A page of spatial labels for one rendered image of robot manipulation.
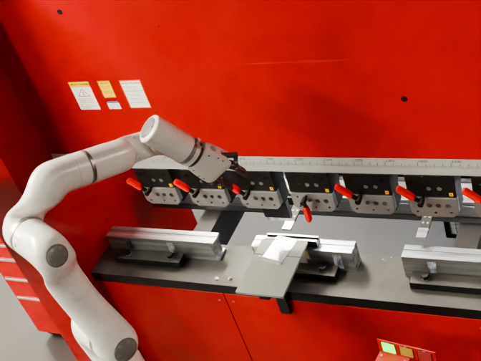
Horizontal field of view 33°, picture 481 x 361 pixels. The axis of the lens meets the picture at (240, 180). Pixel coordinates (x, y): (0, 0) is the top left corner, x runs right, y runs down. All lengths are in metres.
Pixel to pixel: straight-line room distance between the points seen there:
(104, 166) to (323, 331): 1.27
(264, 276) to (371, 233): 1.61
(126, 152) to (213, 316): 1.25
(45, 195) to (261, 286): 1.02
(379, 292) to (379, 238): 1.51
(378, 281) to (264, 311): 0.46
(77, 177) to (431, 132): 1.01
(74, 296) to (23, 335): 2.54
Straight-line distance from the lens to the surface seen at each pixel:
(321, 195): 2.69
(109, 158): 2.11
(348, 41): 2.30
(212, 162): 2.29
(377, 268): 2.93
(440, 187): 2.54
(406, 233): 4.33
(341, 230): 4.44
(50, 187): 2.04
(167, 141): 2.20
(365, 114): 2.43
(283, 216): 2.87
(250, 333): 3.23
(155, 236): 3.25
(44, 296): 3.51
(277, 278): 2.82
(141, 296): 3.35
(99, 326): 2.24
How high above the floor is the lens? 2.92
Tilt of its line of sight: 36 degrees down
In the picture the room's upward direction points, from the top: 20 degrees counter-clockwise
